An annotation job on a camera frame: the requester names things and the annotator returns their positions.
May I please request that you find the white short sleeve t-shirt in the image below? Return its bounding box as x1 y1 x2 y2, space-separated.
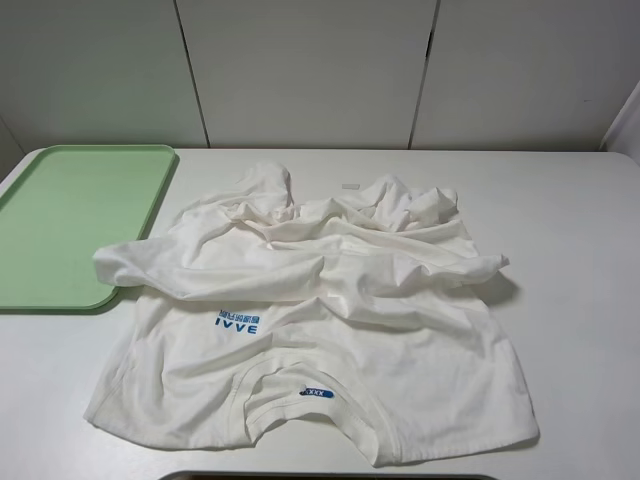
84 163 539 467

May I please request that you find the light green plastic tray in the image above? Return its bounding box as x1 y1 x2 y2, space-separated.
1 145 177 311

